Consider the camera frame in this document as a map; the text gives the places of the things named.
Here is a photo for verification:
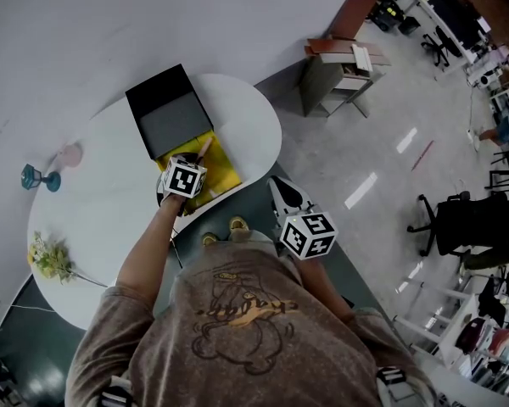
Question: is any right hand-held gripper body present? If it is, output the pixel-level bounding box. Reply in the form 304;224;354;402
271;203;338;262

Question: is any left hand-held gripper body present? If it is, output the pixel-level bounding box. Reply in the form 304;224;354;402
155;153;209;218

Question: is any small wooden stick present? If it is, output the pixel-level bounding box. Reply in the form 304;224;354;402
196;137;213;163

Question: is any black box with lid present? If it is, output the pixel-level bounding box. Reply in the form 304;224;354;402
125;63;243;218

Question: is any person's right forearm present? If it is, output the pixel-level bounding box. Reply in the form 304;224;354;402
296;257;357;324

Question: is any person's left forearm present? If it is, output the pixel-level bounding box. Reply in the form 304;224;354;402
116;195;187;320

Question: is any white curved desk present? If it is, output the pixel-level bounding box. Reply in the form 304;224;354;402
27;73;283;332

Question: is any grey side cabinet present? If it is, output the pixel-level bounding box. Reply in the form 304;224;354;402
299;38;391;119

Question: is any person's brown printed shirt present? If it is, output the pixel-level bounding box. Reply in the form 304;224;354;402
65;229;438;407

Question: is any red floor tape strip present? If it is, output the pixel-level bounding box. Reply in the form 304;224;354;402
411;140;435;172

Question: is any teal lantern ornament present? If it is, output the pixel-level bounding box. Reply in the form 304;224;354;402
20;163;63;193

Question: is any yellow flower bouquet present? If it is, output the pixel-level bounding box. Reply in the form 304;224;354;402
27;231;109;288

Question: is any black office chair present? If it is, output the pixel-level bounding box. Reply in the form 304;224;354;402
406;191;509;262

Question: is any brown board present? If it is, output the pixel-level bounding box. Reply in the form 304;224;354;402
328;0;383;42

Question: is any long white office desk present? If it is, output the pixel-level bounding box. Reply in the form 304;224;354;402
383;0;509;74

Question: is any striped shoulder strap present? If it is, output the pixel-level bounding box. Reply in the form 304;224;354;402
99;386;132;407
375;366;407;387

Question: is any white power cable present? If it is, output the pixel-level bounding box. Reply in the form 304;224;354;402
8;303;56;313

